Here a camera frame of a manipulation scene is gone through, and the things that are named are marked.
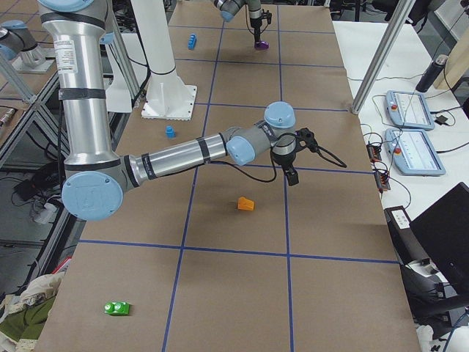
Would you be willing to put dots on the far teach pendant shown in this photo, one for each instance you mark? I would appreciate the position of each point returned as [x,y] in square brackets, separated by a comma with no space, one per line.
[408,110]

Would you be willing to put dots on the orange trapezoid block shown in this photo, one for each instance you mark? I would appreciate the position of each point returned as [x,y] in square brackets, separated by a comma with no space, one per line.
[246,204]

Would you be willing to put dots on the near teach pendant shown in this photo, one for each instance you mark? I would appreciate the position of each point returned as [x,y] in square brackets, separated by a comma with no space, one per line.
[412,152]

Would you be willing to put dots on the long blue brick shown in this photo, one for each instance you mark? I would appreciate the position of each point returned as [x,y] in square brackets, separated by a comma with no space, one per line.
[192,41]

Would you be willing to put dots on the purple trapezoid block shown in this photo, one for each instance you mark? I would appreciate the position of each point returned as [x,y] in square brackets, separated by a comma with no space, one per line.
[261,45]

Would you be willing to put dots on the black water bottle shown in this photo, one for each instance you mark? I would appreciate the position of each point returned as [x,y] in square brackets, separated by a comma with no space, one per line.
[431,73]

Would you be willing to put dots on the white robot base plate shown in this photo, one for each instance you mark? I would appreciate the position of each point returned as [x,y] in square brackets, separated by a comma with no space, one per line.
[166,102]

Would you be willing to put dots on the small blue brick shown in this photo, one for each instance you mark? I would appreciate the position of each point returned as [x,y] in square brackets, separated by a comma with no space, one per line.
[170,132]

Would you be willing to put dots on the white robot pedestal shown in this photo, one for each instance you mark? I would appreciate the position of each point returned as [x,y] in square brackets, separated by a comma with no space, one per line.
[153,28]

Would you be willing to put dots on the black laptop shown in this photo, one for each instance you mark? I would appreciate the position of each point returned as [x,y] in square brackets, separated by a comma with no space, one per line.
[442,231]

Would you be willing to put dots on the green brick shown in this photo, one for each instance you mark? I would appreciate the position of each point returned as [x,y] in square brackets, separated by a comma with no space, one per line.
[116,308]

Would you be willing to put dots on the aluminium frame post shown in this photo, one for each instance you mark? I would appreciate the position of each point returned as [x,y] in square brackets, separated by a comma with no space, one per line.
[390,35]

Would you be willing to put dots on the teach pendant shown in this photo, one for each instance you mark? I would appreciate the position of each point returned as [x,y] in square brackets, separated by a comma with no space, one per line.
[408,110]
[412,152]

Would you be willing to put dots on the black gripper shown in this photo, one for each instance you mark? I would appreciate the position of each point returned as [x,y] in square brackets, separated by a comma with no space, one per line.
[286,163]
[256,23]

